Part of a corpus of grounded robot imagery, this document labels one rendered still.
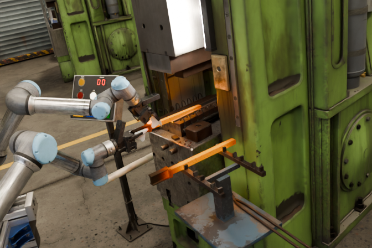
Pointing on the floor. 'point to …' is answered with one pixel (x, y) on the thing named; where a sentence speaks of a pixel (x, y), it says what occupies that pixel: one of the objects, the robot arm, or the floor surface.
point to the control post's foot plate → (129, 233)
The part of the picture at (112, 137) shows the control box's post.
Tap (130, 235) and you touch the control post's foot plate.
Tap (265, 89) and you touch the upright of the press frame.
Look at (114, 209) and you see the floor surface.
